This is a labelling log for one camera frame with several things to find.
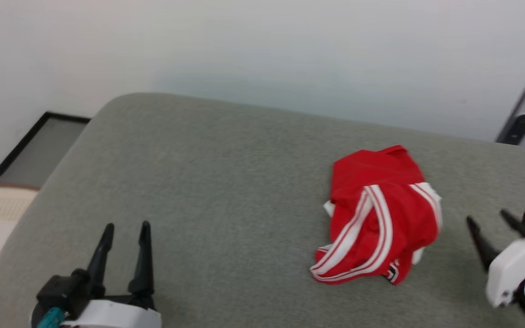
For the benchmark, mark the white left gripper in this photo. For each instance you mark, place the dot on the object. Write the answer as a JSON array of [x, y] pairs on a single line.
[[116, 316]]

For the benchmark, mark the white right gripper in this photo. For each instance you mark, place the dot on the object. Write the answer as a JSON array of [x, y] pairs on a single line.
[[513, 269]]

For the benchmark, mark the red basketball jersey garment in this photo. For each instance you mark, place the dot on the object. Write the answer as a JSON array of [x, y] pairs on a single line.
[[381, 218]]

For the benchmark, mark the grey fabric sofa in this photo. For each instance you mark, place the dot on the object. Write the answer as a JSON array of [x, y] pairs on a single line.
[[226, 196]]

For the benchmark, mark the black skirting strip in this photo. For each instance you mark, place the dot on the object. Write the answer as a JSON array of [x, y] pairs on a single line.
[[16, 148]]

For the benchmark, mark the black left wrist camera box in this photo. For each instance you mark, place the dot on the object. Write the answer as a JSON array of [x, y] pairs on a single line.
[[64, 291]]

